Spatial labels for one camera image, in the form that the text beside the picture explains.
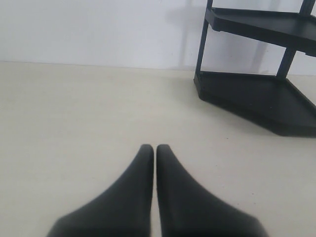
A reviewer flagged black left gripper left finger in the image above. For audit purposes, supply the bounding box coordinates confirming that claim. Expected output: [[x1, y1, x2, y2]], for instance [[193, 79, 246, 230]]
[[47, 144, 154, 237]]

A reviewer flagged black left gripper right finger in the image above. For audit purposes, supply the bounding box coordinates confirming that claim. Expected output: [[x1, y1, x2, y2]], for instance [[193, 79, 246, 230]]
[[156, 144, 268, 237]]

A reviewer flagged black two-tier shelf rack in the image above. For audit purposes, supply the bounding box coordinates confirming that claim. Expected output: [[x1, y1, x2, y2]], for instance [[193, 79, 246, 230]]
[[194, 0, 316, 137]]

